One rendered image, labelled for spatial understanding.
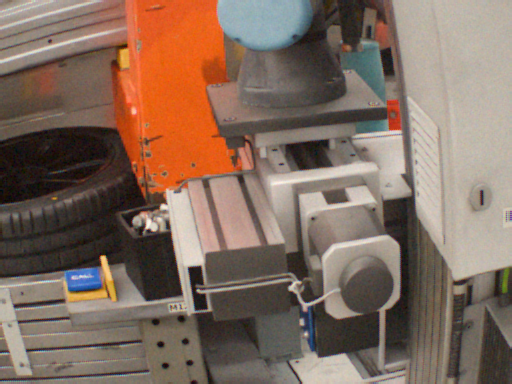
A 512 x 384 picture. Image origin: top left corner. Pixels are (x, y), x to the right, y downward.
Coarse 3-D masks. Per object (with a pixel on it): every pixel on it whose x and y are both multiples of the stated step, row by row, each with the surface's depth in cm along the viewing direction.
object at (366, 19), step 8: (360, 0) 256; (336, 8) 253; (368, 8) 253; (328, 16) 253; (336, 16) 252; (360, 16) 255; (368, 16) 254; (328, 24) 252; (360, 24) 255; (368, 24) 254; (360, 32) 255; (368, 32) 256; (336, 56) 271; (384, 56) 273; (384, 64) 267; (392, 64) 266; (384, 72) 260; (392, 72) 259
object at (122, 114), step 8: (112, 64) 268; (112, 72) 269; (120, 72) 257; (128, 72) 255; (112, 80) 270; (120, 80) 250; (128, 80) 248; (112, 88) 272; (120, 88) 248; (128, 88) 240; (120, 96) 251; (120, 104) 253; (120, 112) 256; (128, 112) 234; (120, 120) 258; (128, 120) 236; (120, 128) 261; (128, 128) 239; (128, 136) 241; (128, 144) 244; (128, 152) 247
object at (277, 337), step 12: (288, 312) 249; (252, 324) 252; (264, 324) 249; (276, 324) 249; (288, 324) 250; (252, 336) 255; (264, 336) 250; (276, 336) 250; (288, 336) 251; (300, 336) 252; (264, 348) 251; (276, 348) 251; (288, 348) 252; (300, 348) 253; (264, 360) 251; (276, 360) 250; (288, 360) 250
